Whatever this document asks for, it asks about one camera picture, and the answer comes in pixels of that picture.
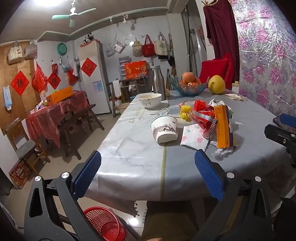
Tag red diamond paper poster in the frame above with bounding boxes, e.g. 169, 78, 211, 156
10, 71, 30, 95
47, 72, 62, 90
80, 58, 97, 77

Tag beige handbag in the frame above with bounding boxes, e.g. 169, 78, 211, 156
6, 41, 25, 65

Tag green ceiling fan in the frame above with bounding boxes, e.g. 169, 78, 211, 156
51, 0, 97, 28

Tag white ceramic bowl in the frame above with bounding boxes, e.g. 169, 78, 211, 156
138, 93, 162, 109

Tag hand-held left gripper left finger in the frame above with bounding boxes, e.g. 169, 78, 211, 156
24, 150, 102, 241

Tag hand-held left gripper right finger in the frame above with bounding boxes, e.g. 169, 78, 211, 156
192, 149, 271, 241

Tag clear plastic wrapper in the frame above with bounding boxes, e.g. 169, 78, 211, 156
192, 109, 219, 139

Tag orange cardboard box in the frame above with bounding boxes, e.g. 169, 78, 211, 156
213, 105, 237, 149

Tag dark wooden bench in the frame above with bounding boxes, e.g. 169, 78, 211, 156
59, 104, 105, 160

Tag person's leg olive trousers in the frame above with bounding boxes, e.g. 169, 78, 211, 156
140, 199, 201, 241

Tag red tote bag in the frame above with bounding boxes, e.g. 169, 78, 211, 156
142, 35, 155, 57

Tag floral plastic sheet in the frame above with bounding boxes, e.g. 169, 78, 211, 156
228, 0, 296, 117

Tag orange carton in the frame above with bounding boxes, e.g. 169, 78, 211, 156
46, 86, 74, 106

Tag red cushion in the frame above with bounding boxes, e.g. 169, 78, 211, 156
199, 53, 234, 87

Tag wooden chair grey cushion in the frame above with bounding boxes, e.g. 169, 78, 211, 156
5, 118, 51, 176

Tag blue glass fruit bowl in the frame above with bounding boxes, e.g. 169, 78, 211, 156
171, 76, 208, 96

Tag dark red curtain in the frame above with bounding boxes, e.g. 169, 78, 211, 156
203, 0, 240, 80

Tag red gift box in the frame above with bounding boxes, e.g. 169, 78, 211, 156
124, 61, 148, 79

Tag red foam fruit net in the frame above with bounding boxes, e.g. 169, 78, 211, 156
194, 100, 208, 113

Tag clear handbag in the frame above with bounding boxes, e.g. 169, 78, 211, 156
24, 40, 38, 59

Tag white refrigerator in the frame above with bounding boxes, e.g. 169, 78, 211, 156
78, 41, 110, 115

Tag white tote bag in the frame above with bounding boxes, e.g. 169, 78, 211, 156
154, 32, 168, 56

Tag face mask pack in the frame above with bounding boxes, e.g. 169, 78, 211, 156
3, 85, 12, 110

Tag red plastic bag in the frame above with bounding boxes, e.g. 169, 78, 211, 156
32, 62, 48, 92

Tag red plastic wastebasket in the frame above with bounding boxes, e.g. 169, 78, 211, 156
83, 207, 139, 241

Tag floral tissue packet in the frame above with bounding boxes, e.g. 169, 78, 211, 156
180, 125, 210, 152

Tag red plastic tablecloth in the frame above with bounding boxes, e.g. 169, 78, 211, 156
25, 91, 89, 149

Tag yellow pomelo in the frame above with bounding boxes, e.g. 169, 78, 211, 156
208, 75, 226, 95

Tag beige hanging bag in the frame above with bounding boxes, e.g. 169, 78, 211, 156
132, 38, 142, 57

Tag red printed carton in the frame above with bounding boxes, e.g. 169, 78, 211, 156
9, 159, 32, 189

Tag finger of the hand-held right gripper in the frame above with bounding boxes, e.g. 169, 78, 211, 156
279, 113, 296, 127
264, 124, 296, 168

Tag marble print tablecloth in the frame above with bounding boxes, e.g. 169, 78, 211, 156
84, 89, 296, 218

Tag white towel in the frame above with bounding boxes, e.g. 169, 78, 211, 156
112, 79, 122, 98

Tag white paper wrapper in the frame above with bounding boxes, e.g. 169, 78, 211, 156
225, 93, 248, 102

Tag metal thermos flask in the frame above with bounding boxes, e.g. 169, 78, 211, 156
151, 65, 166, 101

